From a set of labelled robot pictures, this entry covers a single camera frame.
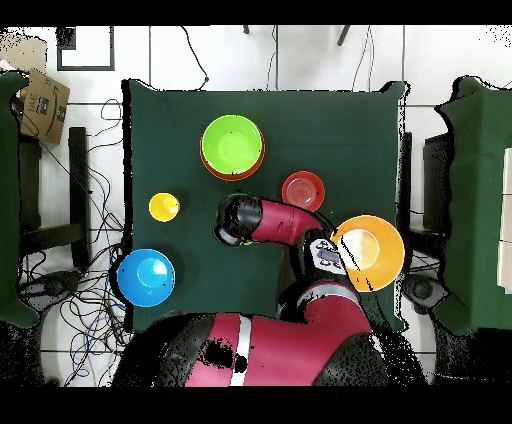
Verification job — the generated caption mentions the large blue bowl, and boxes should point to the large blue bowl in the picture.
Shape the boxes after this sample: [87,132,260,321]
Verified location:
[116,248,177,309]

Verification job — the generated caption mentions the large orange bowl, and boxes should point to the large orange bowl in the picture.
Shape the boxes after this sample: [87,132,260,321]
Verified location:
[330,214,406,293]

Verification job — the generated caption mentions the black stand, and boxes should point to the black stand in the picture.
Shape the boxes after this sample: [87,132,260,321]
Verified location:
[17,126,91,269]

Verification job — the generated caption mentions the dark square frame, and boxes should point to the dark square frame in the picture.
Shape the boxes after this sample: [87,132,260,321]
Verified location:
[56,25,116,72]

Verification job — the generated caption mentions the white boxes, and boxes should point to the white boxes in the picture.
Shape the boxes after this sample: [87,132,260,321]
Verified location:
[496,146,512,295]

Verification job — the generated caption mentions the black cable with plug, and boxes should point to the black cable with plug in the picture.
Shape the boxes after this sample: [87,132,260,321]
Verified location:
[179,25,210,91]

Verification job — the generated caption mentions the wide shallow red-orange bowl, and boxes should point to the wide shallow red-orange bowl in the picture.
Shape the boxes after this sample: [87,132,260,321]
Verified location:
[199,127,266,183]

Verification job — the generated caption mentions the yellow cup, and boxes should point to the yellow cup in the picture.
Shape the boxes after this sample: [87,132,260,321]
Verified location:
[148,192,181,223]

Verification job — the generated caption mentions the dark green tablecloth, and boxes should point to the dark green tablecloth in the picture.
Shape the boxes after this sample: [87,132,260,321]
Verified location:
[121,78,410,334]

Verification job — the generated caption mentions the cardboard box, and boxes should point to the cardboard box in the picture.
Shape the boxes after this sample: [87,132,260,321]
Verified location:
[0,35,71,145]

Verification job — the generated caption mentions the green cloth covered table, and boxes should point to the green cloth covered table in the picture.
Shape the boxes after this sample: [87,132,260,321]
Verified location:
[433,75,512,337]
[0,69,39,329]

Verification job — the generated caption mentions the large green bowl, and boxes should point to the large green bowl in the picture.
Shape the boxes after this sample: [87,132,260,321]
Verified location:
[200,114,265,176]

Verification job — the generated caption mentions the tangle of black cables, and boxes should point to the tangle of black cables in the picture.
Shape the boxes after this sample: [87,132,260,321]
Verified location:
[19,97,139,387]

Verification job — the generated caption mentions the small red-orange bowl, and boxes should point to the small red-orange bowl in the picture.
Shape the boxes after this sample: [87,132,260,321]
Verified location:
[281,170,326,213]

